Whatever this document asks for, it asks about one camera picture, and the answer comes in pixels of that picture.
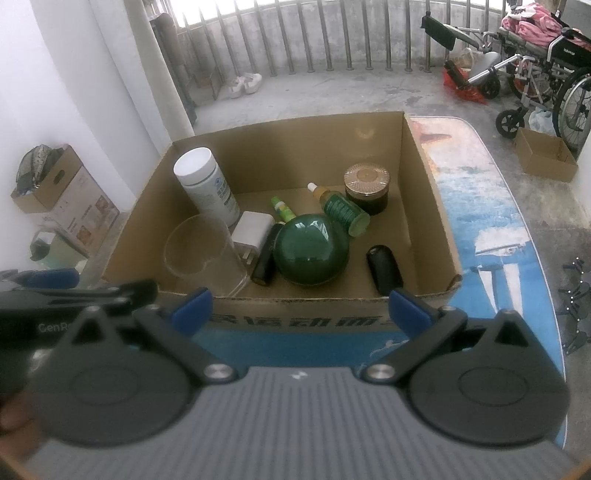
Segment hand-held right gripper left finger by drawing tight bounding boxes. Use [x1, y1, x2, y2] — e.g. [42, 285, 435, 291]
[59, 287, 235, 385]

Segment white plastic bag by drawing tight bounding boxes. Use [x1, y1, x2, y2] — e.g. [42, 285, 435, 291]
[527, 108, 559, 137]

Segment round green glass bottle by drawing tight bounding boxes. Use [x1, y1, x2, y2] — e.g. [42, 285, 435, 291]
[272, 213, 350, 284]

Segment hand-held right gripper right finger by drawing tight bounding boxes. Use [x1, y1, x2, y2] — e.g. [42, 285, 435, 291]
[361, 287, 533, 385]

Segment pink cloth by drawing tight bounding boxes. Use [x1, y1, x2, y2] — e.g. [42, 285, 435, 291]
[501, 2, 566, 44]

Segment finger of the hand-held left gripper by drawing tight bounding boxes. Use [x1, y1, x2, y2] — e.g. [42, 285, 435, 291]
[45, 278, 159, 311]
[0, 268, 81, 296]

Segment black folded rack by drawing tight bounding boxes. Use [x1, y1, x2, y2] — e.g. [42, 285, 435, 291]
[556, 257, 591, 357]

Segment grey frame with black pad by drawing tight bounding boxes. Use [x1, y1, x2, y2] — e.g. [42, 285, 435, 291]
[421, 10, 504, 100]

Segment white charger plug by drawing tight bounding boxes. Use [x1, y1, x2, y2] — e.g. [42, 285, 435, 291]
[230, 211, 276, 268]

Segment black slim tube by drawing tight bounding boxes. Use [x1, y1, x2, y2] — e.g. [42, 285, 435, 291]
[250, 222, 284, 285]

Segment black wheelchair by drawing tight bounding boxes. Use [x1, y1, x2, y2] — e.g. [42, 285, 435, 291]
[496, 9, 591, 153]

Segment clear jug with black lid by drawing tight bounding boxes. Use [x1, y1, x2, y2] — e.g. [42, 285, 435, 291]
[30, 228, 90, 273]

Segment brown cardboard box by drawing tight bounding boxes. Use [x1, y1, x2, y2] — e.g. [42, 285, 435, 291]
[100, 111, 464, 333]

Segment red plastic bag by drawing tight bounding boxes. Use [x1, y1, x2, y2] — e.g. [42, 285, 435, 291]
[442, 64, 486, 106]

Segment small open cardboard box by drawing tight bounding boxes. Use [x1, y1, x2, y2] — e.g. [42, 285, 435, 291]
[514, 127, 579, 184]

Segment clear plastic cup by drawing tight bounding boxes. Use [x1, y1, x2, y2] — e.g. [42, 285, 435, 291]
[163, 213, 249, 297]

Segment printed cardboard box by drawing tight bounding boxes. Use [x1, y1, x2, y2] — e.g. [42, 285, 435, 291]
[11, 144, 121, 259]

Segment metal balcony railing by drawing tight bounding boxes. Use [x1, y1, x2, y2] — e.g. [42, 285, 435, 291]
[152, 0, 509, 77]

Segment dark jar with gold lid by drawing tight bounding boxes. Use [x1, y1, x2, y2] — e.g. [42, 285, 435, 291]
[344, 163, 389, 216]

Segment dark green dropper bottle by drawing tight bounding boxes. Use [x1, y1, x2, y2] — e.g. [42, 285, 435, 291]
[307, 182, 371, 237]

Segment small light green bottle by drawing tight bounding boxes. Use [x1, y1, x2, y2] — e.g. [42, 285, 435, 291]
[270, 196, 297, 225]

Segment grey patterned bag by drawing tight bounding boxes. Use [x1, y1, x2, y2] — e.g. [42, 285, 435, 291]
[16, 144, 65, 192]

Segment black oval case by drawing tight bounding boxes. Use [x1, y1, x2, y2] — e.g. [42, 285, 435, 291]
[366, 244, 404, 297]

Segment white wrapped pipe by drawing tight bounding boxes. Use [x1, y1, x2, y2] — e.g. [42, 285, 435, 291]
[150, 13, 198, 139]

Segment white cylindrical bottle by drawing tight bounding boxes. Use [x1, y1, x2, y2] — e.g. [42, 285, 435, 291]
[174, 147, 241, 228]

